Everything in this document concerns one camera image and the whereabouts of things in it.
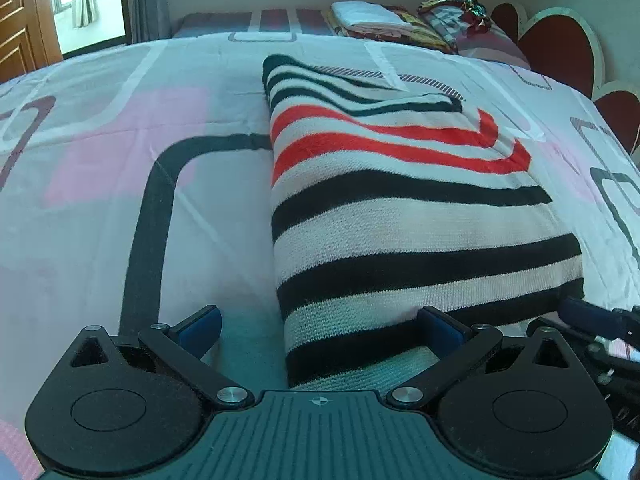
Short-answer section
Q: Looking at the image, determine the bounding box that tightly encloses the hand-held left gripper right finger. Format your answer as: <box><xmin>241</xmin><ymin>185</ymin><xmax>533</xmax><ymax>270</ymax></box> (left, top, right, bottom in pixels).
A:
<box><xmin>384</xmin><ymin>304</ymin><xmax>572</xmax><ymax>412</ymax></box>

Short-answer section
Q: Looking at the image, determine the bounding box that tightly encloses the red heart headboard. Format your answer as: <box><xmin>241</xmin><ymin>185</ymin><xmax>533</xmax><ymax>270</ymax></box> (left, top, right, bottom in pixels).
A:
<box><xmin>491</xmin><ymin>1</ymin><xmax>640</xmax><ymax>163</ymax></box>

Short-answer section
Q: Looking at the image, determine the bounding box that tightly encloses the striped knit sweater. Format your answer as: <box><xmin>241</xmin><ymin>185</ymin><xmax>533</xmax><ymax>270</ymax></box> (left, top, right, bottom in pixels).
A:
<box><xmin>262</xmin><ymin>53</ymin><xmax>586</xmax><ymax>390</ymax></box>

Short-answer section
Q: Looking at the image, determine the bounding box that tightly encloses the purple striped bedding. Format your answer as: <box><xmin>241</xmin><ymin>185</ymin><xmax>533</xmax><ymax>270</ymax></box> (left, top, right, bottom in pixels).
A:
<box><xmin>171</xmin><ymin>7</ymin><xmax>337</xmax><ymax>42</ymax></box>

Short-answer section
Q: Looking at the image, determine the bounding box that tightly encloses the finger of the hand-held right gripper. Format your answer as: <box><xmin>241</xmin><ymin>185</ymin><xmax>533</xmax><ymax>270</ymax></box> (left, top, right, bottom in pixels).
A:
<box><xmin>557</xmin><ymin>297</ymin><xmax>640</xmax><ymax>361</ymax></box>

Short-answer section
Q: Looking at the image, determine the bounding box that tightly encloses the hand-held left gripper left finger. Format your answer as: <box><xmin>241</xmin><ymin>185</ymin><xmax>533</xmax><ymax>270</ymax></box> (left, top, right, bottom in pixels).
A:
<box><xmin>67</xmin><ymin>304</ymin><xmax>256</xmax><ymax>409</ymax></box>

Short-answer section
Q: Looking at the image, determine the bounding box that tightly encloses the pink white patterned bed sheet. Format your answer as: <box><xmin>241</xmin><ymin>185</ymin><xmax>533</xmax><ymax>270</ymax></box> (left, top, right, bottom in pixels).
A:
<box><xmin>0</xmin><ymin>32</ymin><xmax>640</xmax><ymax>480</ymax></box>

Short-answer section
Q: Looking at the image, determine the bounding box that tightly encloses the folded white cloth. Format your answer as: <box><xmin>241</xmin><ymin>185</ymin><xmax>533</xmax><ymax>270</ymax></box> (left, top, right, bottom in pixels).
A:
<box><xmin>330</xmin><ymin>1</ymin><xmax>407</xmax><ymax>31</ymax></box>

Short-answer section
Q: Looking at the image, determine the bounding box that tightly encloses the colourful patterned cloth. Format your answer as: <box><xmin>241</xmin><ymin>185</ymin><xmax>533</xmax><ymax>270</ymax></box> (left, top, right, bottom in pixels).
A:
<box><xmin>417</xmin><ymin>0</ymin><xmax>497</xmax><ymax>56</ymax></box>

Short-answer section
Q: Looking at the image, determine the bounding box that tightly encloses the grey pink striped pillow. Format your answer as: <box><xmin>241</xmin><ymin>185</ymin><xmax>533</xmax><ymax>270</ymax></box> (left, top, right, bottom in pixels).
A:
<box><xmin>456</xmin><ymin>24</ymin><xmax>532</xmax><ymax>70</ymax></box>

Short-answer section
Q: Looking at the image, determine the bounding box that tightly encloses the grey curtain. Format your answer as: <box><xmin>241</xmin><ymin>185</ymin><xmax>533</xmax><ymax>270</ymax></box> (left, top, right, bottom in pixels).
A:
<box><xmin>130</xmin><ymin>0</ymin><xmax>174</xmax><ymax>44</ymax></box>

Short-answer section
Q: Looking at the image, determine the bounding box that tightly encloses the brown wooden door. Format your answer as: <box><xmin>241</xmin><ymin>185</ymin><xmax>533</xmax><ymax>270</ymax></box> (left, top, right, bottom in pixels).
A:
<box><xmin>0</xmin><ymin>0</ymin><xmax>64</xmax><ymax>84</ymax></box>

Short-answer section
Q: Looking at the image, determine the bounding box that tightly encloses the stack of folded colourful clothes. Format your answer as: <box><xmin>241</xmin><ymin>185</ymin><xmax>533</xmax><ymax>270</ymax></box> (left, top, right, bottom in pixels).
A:
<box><xmin>324</xmin><ymin>5</ymin><xmax>453</xmax><ymax>54</ymax></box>

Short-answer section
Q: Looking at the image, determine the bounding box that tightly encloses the bright balcony window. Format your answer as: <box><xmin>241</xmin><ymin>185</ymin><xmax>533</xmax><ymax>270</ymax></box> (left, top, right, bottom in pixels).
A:
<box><xmin>49</xmin><ymin>0</ymin><xmax>127</xmax><ymax>57</ymax></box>

